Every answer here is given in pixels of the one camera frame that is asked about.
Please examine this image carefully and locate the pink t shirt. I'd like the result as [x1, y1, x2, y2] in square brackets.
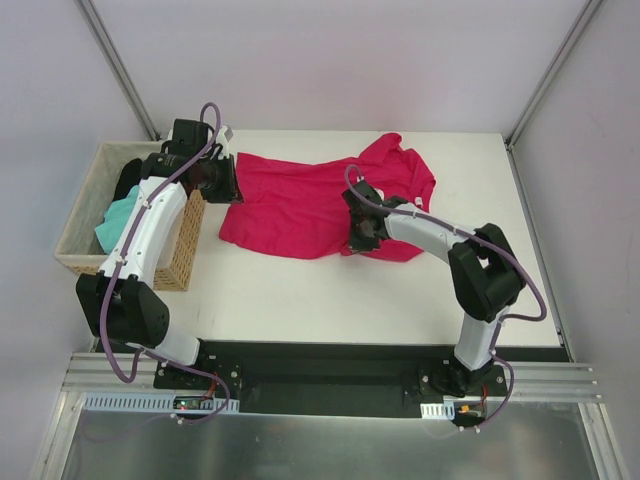
[219, 133, 436, 260]

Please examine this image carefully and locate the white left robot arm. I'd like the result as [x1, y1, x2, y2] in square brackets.
[76, 119, 242, 389]

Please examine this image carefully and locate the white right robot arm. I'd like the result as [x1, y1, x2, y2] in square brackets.
[343, 180, 525, 395]

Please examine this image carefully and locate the black t shirt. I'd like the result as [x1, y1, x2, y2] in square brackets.
[112, 158, 142, 202]

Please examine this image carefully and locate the teal t shirt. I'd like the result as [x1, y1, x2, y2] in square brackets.
[94, 185, 139, 254]

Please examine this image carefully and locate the wicker laundry basket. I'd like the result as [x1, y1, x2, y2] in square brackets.
[55, 142, 205, 292]

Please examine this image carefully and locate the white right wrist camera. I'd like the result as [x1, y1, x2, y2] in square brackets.
[374, 188, 386, 201]

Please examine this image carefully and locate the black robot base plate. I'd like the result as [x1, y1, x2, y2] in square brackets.
[152, 339, 521, 416]

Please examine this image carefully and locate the left aluminium frame post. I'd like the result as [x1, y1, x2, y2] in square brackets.
[74, 0, 161, 141]

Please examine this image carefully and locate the aluminium frame post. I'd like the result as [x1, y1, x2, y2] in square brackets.
[504, 0, 606, 152]
[74, 0, 161, 141]

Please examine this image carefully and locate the right white cable duct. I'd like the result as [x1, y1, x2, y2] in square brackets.
[420, 401, 455, 421]

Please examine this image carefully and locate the white cable duct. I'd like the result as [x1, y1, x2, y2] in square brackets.
[84, 393, 240, 415]
[420, 401, 455, 421]

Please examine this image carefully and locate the right aluminium frame post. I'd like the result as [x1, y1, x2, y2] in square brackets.
[504, 0, 606, 152]

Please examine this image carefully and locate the left white cable duct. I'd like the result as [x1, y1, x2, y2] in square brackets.
[84, 393, 240, 415]

